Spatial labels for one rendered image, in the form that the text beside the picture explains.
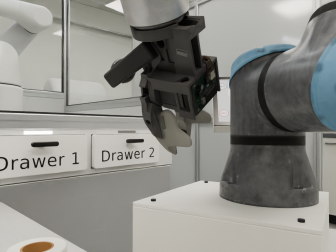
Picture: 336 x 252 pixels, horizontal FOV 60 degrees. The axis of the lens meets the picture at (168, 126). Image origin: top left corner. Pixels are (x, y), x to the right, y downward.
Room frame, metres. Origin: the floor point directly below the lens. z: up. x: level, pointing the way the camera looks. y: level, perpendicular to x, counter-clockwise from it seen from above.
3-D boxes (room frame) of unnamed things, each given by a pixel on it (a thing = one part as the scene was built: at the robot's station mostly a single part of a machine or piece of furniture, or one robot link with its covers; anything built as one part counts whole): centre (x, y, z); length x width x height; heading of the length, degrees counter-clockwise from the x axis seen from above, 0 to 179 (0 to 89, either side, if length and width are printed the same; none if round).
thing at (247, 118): (0.47, -0.16, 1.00); 0.13 x 0.12 x 0.14; 17
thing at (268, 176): (0.47, -0.16, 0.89); 0.15 x 0.15 x 0.10
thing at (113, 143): (1.05, 0.14, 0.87); 0.29 x 0.02 x 0.11; 135
